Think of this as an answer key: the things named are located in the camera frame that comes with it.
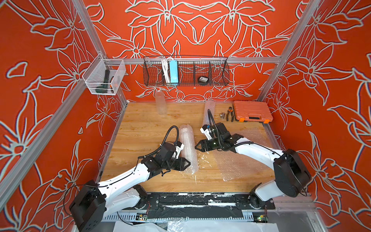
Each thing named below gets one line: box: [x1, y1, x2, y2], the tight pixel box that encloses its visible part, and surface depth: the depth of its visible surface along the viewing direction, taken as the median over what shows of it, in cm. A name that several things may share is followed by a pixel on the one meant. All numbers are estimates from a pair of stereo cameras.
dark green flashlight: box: [95, 69, 110, 94], surface depth 84 cm
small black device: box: [198, 75, 210, 83], surface depth 97 cm
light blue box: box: [169, 59, 179, 84], surface depth 92 cm
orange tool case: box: [233, 100, 273, 124], surface depth 108 cm
